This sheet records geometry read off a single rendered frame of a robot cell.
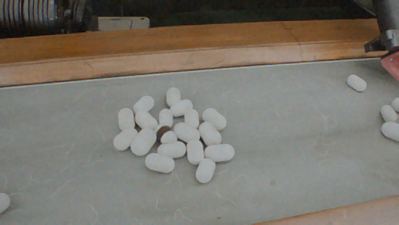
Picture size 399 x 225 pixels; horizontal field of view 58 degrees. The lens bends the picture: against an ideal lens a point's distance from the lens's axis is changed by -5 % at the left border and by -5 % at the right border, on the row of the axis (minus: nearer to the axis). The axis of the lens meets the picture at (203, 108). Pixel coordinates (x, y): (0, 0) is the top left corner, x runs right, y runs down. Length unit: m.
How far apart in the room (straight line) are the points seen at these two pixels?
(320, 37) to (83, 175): 0.47
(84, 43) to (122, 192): 0.30
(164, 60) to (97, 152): 0.20
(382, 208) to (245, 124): 0.20
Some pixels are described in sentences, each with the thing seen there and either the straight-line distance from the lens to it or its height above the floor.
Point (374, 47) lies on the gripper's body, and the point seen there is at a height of 0.80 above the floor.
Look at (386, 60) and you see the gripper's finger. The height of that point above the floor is 0.78.
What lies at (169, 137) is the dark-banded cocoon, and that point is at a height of 0.76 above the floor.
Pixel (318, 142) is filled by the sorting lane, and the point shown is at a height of 0.74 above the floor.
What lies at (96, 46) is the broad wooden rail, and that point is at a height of 0.76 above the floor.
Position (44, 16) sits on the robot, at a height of 0.75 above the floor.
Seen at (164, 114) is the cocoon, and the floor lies 0.76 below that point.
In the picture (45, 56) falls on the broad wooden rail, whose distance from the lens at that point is 0.61.
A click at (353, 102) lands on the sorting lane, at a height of 0.74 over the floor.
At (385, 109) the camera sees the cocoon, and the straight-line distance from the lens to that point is 0.57.
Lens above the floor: 1.06
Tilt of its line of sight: 37 degrees down
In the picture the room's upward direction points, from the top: 4 degrees clockwise
